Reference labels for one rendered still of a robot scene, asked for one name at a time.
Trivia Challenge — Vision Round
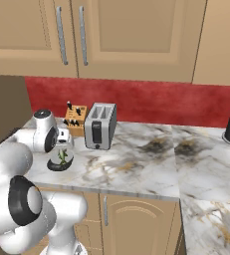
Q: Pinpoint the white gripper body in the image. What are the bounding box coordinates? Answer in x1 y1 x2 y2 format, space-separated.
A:
55 136 76 156

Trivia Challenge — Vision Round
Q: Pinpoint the brown fridge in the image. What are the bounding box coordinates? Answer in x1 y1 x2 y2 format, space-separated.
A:
0 74 33 155

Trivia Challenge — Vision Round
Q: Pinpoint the wooden knife block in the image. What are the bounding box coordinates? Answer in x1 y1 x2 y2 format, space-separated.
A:
64 103 89 137

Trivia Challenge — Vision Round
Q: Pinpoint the green plant in black pot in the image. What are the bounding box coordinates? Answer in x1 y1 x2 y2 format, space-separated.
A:
46 148 75 172

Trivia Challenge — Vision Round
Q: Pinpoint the silver toaster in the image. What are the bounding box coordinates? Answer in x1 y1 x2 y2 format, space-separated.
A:
84 102 117 151

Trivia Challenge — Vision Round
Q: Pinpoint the beige base cupboard door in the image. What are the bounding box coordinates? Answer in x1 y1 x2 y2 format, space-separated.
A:
99 193 182 255

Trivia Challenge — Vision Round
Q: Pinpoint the beige tall cupboard panel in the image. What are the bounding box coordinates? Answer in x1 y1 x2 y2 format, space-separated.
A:
192 0 230 87

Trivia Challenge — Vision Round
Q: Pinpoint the silver base cupboard handle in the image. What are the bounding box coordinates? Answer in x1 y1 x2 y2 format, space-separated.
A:
103 195 110 228

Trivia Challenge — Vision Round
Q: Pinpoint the beige wall cupboard door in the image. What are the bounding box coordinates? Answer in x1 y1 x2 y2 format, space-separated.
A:
0 0 80 80
70 0 208 85

